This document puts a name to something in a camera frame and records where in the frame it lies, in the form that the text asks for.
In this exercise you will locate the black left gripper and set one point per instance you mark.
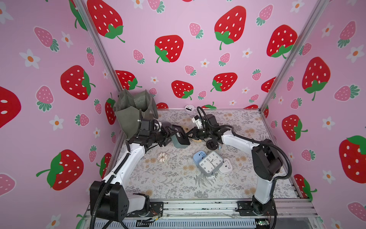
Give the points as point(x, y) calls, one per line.
point(163, 132)

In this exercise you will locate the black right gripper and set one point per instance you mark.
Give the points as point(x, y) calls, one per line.
point(197, 133)

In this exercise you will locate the black square alarm clock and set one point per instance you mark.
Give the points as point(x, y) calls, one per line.
point(179, 139)

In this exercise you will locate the white round clock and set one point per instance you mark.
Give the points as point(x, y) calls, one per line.
point(189, 108)

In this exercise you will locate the grey square analog clock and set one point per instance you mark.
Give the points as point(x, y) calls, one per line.
point(210, 164)

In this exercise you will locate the olive green canvas bag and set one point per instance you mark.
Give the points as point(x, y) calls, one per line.
point(129, 109)

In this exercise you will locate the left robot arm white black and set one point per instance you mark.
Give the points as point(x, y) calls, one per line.
point(108, 198)

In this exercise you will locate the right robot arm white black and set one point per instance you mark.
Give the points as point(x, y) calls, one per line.
point(269, 162)

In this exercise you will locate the small black round clock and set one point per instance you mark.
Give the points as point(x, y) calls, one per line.
point(212, 144)

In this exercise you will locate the light blue alarm clock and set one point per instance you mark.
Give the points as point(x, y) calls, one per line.
point(198, 157)

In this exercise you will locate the white pink alarm clock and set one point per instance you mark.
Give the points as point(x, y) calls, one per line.
point(226, 168)

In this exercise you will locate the beige striped small ball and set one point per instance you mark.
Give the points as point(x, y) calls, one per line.
point(162, 157)

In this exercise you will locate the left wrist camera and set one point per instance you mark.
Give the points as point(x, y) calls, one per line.
point(149, 125)

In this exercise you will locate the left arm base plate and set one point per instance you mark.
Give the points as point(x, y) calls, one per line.
point(153, 209)

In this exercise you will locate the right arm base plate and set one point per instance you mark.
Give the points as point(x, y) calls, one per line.
point(254, 209)

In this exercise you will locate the aluminium frame rail front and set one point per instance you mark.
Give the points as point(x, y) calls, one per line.
point(231, 208)

